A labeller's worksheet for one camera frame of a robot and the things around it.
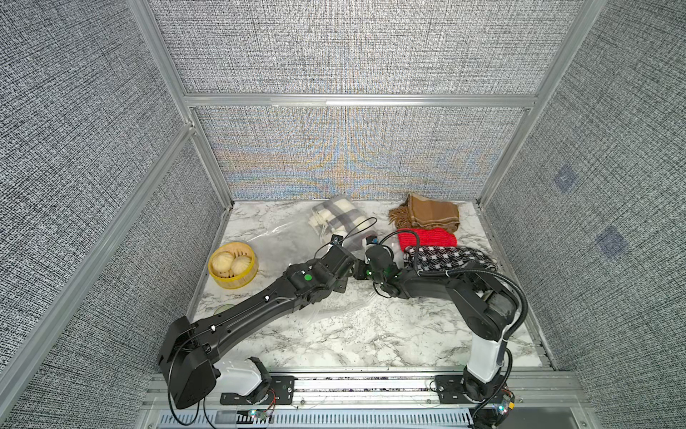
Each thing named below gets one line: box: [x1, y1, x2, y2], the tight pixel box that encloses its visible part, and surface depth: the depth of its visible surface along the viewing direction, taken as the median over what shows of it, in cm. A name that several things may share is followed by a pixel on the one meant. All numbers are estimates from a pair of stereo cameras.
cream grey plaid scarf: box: [308, 196, 372, 243], surface depth 109 cm
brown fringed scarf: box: [388, 193, 461, 233], surface depth 112 cm
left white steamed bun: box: [210, 251, 236, 275], surface depth 96 cm
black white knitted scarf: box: [403, 245, 497, 272], surface depth 96 cm
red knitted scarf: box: [397, 227, 458, 252], surface depth 108 cm
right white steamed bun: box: [230, 255, 252, 276], surface depth 95 cm
